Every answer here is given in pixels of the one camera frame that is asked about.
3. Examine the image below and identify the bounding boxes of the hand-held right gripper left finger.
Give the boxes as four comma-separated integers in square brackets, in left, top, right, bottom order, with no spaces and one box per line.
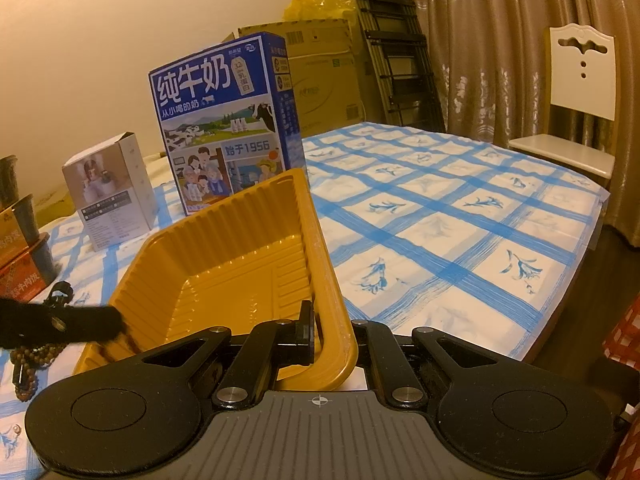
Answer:
[116,302,319,409]

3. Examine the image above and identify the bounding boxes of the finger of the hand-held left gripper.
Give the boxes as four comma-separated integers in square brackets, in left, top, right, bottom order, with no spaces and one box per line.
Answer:
[0,296,125,351]

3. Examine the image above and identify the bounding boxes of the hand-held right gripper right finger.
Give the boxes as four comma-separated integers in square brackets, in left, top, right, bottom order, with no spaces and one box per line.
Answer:
[351,319,522,409]

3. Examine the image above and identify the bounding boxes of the brown bead string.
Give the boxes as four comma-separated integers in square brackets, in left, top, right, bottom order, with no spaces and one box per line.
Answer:
[9,342,69,403]

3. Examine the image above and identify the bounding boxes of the yellow plastic tray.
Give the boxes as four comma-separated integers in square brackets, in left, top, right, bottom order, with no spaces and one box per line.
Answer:
[72,167,359,392]

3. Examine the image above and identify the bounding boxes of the orange instant noodle bowl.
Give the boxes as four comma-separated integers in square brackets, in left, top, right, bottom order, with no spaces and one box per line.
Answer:
[0,233,62,307]

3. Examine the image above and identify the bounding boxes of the gold instant noodle bowl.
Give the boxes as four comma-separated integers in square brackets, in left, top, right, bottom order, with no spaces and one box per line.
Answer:
[0,194,42,261]

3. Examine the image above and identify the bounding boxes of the small white product box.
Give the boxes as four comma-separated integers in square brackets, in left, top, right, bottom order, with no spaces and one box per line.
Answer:
[62,132,159,253]

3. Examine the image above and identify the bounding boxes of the blue checked tablecloth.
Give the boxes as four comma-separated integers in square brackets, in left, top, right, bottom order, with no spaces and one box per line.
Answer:
[0,121,609,467]

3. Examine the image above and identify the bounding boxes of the dark instant noodle bowl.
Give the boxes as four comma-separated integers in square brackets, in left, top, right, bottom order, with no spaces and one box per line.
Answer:
[0,156,21,212]

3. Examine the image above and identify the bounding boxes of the large cardboard box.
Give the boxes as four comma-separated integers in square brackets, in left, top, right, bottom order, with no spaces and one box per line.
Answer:
[286,42,374,138]

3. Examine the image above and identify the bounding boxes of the blue milk carton box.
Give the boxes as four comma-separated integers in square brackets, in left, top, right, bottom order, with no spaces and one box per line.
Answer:
[148,32,307,217]

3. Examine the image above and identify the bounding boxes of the red checked cloth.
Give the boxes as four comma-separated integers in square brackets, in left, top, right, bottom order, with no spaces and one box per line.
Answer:
[602,294,640,480]

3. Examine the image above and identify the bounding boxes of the black folding ladder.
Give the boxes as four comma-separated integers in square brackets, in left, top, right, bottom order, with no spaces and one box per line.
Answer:
[336,0,447,134]

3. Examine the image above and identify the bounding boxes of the flat cardboard box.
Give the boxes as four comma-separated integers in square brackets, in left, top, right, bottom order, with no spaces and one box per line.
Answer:
[222,18,354,59]

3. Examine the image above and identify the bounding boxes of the yellow plastic bag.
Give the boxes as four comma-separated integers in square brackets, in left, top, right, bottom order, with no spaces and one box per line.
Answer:
[284,0,359,24]

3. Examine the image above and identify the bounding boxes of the white wooden chair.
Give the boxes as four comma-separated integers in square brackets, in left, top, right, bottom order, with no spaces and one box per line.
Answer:
[507,25,619,181]

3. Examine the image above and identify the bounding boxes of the beige patterned curtain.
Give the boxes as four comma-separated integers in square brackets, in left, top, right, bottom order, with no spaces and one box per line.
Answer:
[400,0,640,247]

